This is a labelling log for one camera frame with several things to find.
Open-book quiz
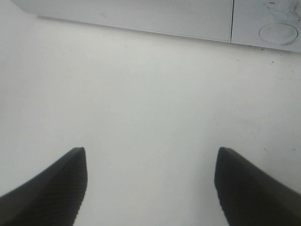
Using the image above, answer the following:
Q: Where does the white microwave door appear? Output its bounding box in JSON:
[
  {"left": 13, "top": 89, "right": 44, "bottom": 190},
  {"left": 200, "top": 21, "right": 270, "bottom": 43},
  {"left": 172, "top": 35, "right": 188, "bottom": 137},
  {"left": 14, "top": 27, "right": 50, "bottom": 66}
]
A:
[{"left": 13, "top": 0, "right": 233, "bottom": 42}]

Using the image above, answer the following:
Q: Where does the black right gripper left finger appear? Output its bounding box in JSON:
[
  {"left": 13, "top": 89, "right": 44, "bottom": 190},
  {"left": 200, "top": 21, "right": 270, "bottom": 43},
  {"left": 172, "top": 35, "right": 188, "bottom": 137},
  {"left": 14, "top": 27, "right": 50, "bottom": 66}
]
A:
[{"left": 0, "top": 147, "right": 87, "bottom": 226}]

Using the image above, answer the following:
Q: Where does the round white door button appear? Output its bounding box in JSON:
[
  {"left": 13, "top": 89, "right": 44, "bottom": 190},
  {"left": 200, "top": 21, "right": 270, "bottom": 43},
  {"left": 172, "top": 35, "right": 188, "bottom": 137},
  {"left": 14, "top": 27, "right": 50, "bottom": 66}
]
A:
[{"left": 259, "top": 23, "right": 299, "bottom": 45}]

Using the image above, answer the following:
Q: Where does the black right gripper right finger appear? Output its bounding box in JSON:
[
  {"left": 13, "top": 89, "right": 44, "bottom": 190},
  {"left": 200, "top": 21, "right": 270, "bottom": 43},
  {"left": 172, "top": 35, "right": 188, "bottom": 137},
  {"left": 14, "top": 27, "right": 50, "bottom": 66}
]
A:
[{"left": 214, "top": 147, "right": 301, "bottom": 226}]

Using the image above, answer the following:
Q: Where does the white microwave oven body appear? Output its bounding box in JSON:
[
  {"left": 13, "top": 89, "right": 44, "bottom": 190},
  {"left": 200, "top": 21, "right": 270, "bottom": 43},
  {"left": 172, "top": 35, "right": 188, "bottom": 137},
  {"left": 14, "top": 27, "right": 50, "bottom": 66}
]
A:
[{"left": 231, "top": 0, "right": 301, "bottom": 53}]

